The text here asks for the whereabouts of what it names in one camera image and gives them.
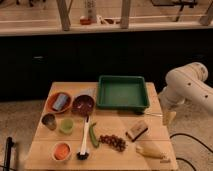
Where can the dark red grape bunch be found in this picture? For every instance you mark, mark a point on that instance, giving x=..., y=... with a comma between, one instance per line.
x=114, y=142

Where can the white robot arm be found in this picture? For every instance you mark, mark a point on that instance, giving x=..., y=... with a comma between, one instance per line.
x=185, y=83

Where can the green plastic tray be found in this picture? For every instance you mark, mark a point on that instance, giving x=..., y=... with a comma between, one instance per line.
x=122, y=93

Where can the dark maroon bowl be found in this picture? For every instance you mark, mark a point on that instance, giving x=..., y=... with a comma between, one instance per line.
x=83, y=105

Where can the blue grey sponge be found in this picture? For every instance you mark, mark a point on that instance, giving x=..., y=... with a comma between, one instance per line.
x=60, y=102

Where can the metal spoon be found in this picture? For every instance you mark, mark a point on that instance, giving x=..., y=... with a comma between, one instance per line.
x=148, y=114

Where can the green pea pod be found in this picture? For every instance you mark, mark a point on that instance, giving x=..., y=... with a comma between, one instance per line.
x=93, y=138

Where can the wooden block brush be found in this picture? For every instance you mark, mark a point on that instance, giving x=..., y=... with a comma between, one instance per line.
x=137, y=130

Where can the small green cup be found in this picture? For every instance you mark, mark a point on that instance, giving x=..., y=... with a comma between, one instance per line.
x=66, y=126

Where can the orange bowl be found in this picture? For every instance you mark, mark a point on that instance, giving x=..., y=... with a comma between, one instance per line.
x=51, y=99

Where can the small metal cup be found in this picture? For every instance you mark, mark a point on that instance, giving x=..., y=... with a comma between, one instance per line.
x=49, y=121

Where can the red object on shelf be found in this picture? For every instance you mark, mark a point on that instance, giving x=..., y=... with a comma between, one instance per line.
x=85, y=21

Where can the white cup with orange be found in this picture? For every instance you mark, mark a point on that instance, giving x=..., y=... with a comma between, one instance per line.
x=61, y=152

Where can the wooden table leg middle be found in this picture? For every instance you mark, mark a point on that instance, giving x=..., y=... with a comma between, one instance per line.
x=125, y=12

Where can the wooden table leg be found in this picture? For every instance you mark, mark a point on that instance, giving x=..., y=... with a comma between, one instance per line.
x=125, y=12
x=64, y=16

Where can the yellow corn cob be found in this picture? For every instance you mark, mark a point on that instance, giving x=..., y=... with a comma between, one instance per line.
x=149, y=152

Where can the wooden table leg left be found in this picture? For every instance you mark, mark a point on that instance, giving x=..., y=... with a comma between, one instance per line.
x=64, y=16

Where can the black post at left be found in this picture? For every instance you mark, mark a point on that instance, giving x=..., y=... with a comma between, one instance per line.
x=7, y=157

